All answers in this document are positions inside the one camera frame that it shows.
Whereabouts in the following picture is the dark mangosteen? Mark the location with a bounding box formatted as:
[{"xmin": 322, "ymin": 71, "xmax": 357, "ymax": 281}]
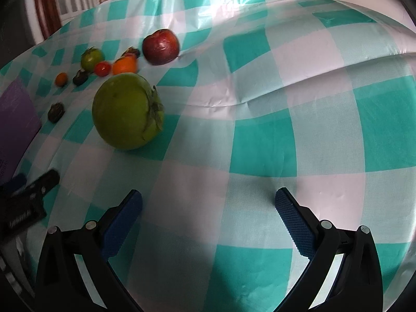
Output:
[
  {"xmin": 47, "ymin": 102, "xmax": 65, "ymax": 124},
  {"xmin": 122, "ymin": 47, "xmax": 140, "ymax": 59},
  {"xmin": 72, "ymin": 70, "xmax": 89, "ymax": 87}
]

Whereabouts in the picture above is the small orange mandarin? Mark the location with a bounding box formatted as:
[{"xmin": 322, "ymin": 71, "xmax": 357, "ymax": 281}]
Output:
[{"xmin": 54, "ymin": 73, "xmax": 68, "ymax": 87}]

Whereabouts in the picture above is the large green fruit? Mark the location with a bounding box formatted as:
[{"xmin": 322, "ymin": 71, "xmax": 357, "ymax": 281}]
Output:
[{"xmin": 92, "ymin": 73, "xmax": 164, "ymax": 150}]

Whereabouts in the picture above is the red tomato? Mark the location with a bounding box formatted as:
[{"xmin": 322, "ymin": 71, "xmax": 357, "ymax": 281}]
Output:
[{"xmin": 94, "ymin": 61, "xmax": 112, "ymax": 77}]

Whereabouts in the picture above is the small green tomato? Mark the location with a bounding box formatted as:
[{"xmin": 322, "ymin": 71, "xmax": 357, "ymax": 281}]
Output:
[{"xmin": 80, "ymin": 47, "xmax": 104, "ymax": 73}]

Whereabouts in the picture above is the orange persimmon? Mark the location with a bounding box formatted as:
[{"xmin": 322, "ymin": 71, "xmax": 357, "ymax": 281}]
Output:
[{"xmin": 112, "ymin": 55, "xmax": 138, "ymax": 75}]

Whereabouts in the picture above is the dark red apple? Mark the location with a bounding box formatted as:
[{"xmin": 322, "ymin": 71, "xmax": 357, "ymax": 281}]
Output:
[{"xmin": 142, "ymin": 29, "xmax": 180, "ymax": 66}]

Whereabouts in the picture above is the purple storage box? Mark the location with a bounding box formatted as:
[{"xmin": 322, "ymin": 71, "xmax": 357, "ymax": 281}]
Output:
[{"xmin": 0, "ymin": 77, "xmax": 42, "ymax": 183}]

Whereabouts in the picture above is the teal checkered tablecloth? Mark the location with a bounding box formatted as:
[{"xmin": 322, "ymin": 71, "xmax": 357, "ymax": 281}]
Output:
[{"xmin": 1, "ymin": 0, "xmax": 415, "ymax": 311}]

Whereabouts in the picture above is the red wooden door frame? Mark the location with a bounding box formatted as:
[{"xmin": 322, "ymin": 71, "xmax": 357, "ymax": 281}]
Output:
[{"xmin": 35, "ymin": 0, "xmax": 62, "ymax": 40}]

